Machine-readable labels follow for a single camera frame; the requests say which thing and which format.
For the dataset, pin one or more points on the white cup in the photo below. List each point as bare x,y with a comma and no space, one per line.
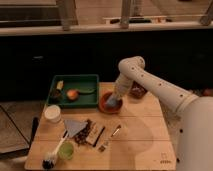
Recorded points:
53,113

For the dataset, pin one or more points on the black marker pen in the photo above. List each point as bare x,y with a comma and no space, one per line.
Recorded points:
99,136

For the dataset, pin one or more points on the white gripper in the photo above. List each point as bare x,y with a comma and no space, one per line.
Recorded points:
122,86

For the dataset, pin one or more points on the yellow banana piece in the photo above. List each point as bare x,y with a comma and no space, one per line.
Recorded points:
59,85

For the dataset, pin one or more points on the green cup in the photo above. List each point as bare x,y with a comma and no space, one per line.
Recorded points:
66,151

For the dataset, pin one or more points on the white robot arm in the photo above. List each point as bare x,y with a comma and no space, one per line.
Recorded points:
195,146

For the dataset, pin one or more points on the grey triangular cloth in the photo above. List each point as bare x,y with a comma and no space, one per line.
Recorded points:
73,127

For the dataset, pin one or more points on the dark round cup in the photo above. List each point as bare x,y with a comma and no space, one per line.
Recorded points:
55,95

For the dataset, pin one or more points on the red apple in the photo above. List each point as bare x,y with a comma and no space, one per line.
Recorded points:
72,94

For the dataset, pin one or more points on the dark brown bowl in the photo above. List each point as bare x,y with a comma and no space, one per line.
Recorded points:
137,91

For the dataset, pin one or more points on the green plastic tray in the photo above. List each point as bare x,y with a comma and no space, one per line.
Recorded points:
83,81

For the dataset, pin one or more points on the red bowl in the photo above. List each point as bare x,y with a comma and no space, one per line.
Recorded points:
109,110

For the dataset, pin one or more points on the green cucumber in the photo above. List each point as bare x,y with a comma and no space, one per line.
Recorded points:
86,91

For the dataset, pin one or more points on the metal fork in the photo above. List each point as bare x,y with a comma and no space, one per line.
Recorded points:
106,142

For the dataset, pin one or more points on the white dish brush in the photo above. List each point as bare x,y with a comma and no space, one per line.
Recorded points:
50,158

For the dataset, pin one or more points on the blue sponge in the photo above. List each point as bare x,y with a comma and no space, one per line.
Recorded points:
111,102

